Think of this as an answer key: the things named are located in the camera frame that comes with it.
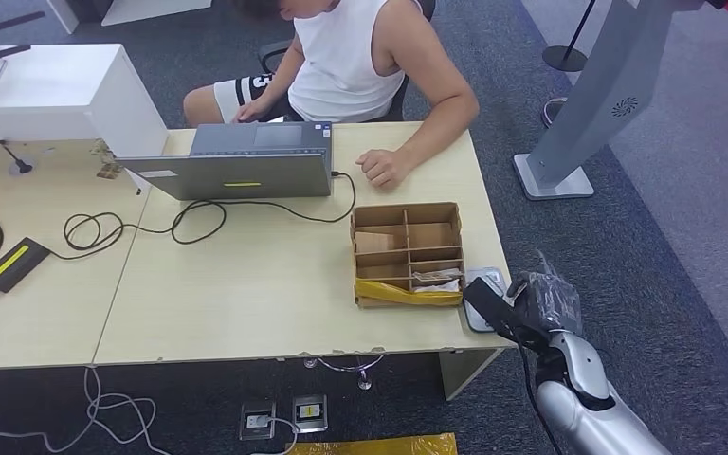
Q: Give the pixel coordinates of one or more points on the yellow plastic sheet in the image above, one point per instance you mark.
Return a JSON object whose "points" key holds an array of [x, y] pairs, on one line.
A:
{"points": [[373, 446]]}

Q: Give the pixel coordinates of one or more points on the person's left forearm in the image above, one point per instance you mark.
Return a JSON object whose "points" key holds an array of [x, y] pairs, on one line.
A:
{"points": [[442, 125]]}

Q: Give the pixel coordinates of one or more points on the black stanchion post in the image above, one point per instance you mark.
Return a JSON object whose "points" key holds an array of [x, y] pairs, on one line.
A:
{"points": [[564, 58]]}

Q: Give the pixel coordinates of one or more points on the person's right hand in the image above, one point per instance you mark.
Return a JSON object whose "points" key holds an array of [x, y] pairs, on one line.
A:
{"points": [[254, 112]]}

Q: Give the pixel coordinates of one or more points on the small black desk microphone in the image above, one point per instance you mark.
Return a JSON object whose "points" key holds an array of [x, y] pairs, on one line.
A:
{"points": [[22, 167]]}

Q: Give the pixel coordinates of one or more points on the white cabinet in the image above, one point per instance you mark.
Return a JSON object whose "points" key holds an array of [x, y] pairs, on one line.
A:
{"points": [[56, 88]]}

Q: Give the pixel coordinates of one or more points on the floor socket with yellow label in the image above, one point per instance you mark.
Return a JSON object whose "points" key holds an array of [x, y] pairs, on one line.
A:
{"points": [[309, 413]]}

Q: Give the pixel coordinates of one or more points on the person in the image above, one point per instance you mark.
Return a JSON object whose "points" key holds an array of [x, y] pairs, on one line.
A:
{"points": [[339, 63]]}

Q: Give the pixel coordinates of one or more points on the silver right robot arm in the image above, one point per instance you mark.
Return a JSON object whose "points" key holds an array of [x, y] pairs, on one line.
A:
{"points": [[590, 408]]}

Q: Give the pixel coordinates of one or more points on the grey card reader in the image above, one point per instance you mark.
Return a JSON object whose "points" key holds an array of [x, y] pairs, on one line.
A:
{"points": [[474, 317]]}

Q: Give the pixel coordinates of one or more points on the grey kiosk stand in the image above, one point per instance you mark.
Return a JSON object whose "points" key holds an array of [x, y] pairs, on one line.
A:
{"points": [[599, 85]]}

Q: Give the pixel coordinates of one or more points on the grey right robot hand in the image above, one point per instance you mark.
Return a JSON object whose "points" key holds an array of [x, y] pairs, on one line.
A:
{"points": [[549, 304]]}

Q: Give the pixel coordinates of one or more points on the white desk leg panel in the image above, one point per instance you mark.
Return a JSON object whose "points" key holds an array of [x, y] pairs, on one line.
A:
{"points": [[461, 372]]}

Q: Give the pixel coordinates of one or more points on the floor socket with white plug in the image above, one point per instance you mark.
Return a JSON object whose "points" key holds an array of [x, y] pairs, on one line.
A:
{"points": [[257, 421]]}

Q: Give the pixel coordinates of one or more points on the person's right forearm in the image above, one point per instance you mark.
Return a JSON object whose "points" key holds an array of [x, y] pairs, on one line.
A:
{"points": [[282, 81]]}

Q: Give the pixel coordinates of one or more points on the cardboard divider box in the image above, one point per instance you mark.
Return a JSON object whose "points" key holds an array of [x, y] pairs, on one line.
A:
{"points": [[405, 248]]}

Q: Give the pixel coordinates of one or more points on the patterned room key card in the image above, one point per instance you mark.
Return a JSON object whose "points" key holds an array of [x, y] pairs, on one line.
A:
{"points": [[436, 276]]}

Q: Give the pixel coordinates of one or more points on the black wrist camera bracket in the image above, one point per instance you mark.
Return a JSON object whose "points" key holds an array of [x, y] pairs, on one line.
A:
{"points": [[489, 308]]}

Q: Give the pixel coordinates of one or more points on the grey round stanchion base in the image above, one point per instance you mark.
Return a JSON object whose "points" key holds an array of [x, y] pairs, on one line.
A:
{"points": [[549, 112]]}

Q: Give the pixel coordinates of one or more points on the grey laptop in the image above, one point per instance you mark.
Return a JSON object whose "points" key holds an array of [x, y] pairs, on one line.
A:
{"points": [[238, 177]]}

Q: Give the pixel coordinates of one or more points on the white furniture panel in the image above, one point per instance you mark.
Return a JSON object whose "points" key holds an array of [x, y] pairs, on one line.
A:
{"points": [[150, 7]]}

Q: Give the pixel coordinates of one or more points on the white card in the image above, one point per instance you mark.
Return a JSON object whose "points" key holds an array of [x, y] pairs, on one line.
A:
{"points": [[439, 287]]}

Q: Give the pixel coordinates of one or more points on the black power adapter yellow label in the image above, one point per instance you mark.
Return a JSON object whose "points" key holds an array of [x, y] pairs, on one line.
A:
{"points": [[13, 264]]}

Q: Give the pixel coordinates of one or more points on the person's left hand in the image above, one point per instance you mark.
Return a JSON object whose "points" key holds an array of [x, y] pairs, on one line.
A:
{"points": [[384, 168]]}

